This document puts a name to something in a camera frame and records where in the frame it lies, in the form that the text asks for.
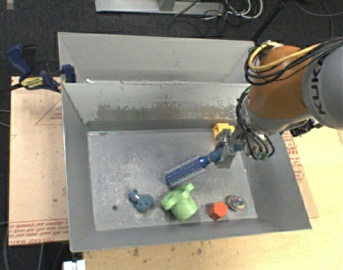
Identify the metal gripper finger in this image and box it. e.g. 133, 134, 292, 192
215, 147, 237, 169
215, 130, 233, 149

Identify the blue round hairbrush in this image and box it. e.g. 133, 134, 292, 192
164, 146, 225, 187

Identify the yellow toy block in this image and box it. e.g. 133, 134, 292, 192
213, 122, 236, 139

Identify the shiny clear spinning top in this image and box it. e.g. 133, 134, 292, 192
225, 195, 248, 212

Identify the orange hexagonal block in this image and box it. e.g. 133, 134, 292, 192
207, 201, 229, 222

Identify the light green plastic cup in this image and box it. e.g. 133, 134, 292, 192
160, 182, 199, 222

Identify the grey metal bin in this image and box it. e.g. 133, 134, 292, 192
57, 31, 313, 253

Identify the blue toy animal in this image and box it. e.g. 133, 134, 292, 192
128, 188, 155, 214

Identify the brown cardboard board, red print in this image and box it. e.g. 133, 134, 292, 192
8, 76, 320, 247

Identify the black cylinder on white bracket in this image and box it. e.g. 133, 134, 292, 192
289, 118, 323, 137

